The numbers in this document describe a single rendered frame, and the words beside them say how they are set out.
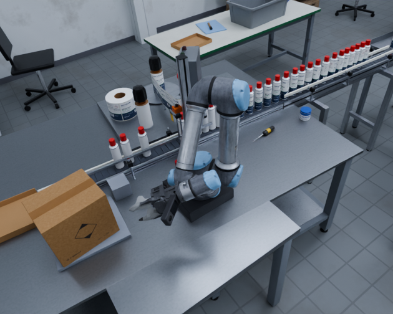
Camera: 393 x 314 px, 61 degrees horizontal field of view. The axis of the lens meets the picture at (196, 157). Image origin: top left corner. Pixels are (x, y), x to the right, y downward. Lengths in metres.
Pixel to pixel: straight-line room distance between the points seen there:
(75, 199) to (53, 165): 0.74
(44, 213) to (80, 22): 4.29
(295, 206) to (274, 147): 0.64
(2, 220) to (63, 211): 0.61
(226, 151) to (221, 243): 0.45
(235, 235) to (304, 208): 1.03
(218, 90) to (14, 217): 1.32
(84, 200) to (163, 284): 0.50
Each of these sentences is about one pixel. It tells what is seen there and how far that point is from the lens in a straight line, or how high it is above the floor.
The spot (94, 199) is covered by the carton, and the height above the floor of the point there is 1.12.
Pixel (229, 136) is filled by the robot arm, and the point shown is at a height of 1.31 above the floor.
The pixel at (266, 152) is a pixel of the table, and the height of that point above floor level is 0.83.
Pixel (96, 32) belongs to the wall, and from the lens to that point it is 5.69.
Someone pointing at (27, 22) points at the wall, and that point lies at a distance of 5.40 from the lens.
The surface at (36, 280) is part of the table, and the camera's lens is 1.77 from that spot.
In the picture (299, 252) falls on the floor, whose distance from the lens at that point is 2.63.
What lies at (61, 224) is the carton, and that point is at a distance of 1.52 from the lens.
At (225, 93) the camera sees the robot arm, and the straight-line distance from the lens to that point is 1.31.
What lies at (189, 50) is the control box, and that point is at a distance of 1.75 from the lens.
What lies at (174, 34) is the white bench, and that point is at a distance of 3.79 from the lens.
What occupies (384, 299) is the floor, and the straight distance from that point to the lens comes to 2.61.
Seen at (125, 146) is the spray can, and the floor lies 1.02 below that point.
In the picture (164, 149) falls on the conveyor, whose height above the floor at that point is 0.88.
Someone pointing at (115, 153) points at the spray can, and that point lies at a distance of 1.91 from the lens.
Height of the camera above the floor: 2.20
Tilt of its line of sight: 42 degrees down
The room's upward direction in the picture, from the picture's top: 6 degrees counter-clockwise
